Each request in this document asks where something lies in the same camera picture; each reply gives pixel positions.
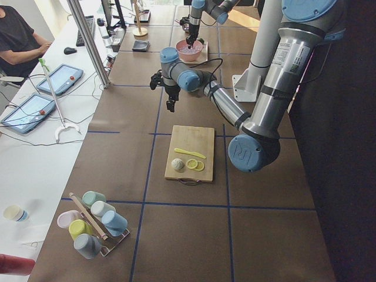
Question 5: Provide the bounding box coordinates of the white reacher grabber tool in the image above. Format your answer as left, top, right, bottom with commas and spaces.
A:
38, 58, 81, 143

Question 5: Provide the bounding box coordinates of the blue teach pendant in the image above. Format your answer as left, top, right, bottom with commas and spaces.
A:
1, 93, 56, 134
49, 64, 83, 96

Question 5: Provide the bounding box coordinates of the red bottle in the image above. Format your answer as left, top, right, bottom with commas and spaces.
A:
1, 254, 35, 276

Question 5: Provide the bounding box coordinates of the grey cup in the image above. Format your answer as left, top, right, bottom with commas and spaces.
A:
73, 233, 102, 259

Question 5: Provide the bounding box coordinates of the wooden rack handle rod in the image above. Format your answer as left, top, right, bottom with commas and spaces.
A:
69, 193, 109, 240

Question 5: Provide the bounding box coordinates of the far blue teach pendant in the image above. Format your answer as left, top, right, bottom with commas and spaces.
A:
49, 64, 83, 96

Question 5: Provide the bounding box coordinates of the yellow cup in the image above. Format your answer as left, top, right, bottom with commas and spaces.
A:
68, 219, 93, 240

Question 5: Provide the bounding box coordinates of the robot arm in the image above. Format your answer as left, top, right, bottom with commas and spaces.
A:
186, 0, 239, 49
150, 1, 347, 172

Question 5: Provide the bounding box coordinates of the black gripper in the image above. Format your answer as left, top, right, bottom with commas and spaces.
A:
186, 34, 196, 49
164, 85, 180, 112

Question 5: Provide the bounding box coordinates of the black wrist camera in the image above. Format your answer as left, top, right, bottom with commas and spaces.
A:
149, 69, 165, 90

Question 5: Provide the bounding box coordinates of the dark square dish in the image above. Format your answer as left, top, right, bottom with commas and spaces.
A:
132, 40, 150, 52

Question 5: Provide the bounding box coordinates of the white dough ball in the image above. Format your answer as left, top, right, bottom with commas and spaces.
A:
171, 158, 185, 172

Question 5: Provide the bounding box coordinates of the white paper cup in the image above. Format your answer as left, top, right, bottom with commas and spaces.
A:
3, 204, 28, 222

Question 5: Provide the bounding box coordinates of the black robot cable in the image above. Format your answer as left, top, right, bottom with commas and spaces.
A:
187, 58, 223, 78

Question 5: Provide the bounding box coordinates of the light blue cup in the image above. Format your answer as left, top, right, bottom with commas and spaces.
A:
101, 210, 128, 236

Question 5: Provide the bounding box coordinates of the wooden stand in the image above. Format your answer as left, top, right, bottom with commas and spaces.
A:
132, 0, 148, 38

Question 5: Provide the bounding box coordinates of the lemon slice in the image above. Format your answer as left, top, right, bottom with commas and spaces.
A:
193, 160, 205, 172
186, 159, 199, 169

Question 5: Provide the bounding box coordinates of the wooden cutting board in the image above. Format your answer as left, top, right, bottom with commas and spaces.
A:
164, 125, 214, 182

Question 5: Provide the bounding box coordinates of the black computer mouse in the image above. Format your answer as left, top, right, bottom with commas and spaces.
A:
63, 47, 77, 55

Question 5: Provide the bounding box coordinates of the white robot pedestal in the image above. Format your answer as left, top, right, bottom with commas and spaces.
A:
232, 0, 283, 102

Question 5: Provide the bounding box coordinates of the mint green cup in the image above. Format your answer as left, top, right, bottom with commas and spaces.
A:
82, 190, 106, 208

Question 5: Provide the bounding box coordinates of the lemon slice lower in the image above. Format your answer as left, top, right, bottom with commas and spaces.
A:
193, 160, 205, 172

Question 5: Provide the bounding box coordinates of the white wire cup rack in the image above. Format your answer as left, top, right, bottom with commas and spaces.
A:
76, 202, 131, 258

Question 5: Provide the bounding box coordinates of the seated person black shirt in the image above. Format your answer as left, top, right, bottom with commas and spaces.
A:
1, 5, 52, 79

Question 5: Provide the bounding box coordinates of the lemon slice upper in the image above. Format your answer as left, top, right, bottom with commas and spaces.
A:
186, 159, 199, 169

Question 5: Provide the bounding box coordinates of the black keyboard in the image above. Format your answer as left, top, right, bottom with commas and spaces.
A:
75, 16, 97, 48

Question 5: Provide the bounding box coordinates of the yellow plastic knife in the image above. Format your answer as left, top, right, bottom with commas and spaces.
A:
174, 147, 207, 159

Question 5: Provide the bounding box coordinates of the pink cup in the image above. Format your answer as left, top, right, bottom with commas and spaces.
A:
56, 210, 81, 229

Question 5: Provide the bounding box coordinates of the pink bowl with ice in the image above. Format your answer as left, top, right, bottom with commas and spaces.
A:
176, 39, 203, 62

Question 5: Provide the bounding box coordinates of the near blue teach pendant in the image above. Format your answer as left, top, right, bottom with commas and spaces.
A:
1, 93, 56, 134

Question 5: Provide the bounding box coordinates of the white serving tray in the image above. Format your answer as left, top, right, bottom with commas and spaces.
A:
181, 44, 208, 64

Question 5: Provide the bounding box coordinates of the aluminium frame post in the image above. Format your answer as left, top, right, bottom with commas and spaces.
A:
67, 0, 110, 89

